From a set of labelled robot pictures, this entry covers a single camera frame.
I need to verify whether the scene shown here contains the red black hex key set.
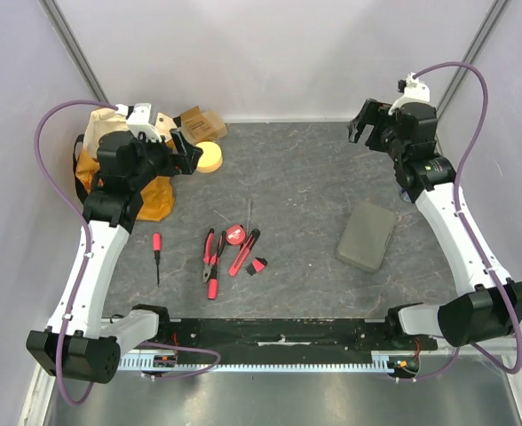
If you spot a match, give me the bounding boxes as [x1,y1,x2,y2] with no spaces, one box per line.
[245,257,268,276]

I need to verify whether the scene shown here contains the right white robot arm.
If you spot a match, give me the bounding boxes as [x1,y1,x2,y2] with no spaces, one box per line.
[348,99,522,350]

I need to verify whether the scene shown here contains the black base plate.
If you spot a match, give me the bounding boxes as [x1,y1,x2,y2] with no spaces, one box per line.
[155,319,438,367]

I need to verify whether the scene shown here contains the purple cable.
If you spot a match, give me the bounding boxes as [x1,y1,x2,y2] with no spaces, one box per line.
[36,99,222,406]
[387,60,522,383]

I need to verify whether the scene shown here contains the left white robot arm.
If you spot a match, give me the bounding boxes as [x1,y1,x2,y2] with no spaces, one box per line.
[26,129,202,383]

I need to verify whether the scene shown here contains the red tape measure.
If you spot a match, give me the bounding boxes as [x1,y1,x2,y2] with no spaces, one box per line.
[225,225,247,246]

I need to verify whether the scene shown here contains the thin metal rod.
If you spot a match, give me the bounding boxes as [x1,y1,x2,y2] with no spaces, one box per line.
[246,198,252,235]

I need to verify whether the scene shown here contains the red black pliers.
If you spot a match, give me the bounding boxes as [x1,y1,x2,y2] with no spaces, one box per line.
[202,228,226,283]

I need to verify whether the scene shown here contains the large red screwdriver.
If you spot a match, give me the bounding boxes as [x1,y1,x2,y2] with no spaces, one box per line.
[208,265,218,300]

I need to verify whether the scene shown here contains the small red screwdriver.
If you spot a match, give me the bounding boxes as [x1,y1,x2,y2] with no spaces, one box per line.
[153,233,162,286]

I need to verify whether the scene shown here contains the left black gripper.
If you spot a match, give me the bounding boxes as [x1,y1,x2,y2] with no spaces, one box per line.
[129,129,202,190]

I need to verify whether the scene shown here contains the brown cardboard box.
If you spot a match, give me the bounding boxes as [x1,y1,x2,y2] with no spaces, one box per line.
[173,106,227,145]

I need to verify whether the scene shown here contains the slotted cable duct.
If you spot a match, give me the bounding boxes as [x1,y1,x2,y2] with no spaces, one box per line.
[116,350,398,372]

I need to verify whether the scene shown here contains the grey plastic tool case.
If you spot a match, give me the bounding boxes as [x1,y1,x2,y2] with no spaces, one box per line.
[336,202,397,272]

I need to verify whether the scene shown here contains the yellow canvas tote bag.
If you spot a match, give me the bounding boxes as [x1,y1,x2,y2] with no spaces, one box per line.
[73,107,175,222]

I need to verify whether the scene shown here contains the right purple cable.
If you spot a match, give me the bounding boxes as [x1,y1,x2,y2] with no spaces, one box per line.
[387,60,522,383]

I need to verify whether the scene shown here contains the red utility knife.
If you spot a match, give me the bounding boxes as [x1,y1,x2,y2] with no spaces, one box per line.
[228,228,261,277]

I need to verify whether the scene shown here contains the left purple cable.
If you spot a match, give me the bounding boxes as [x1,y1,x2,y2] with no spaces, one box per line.
[36,99,222,406]

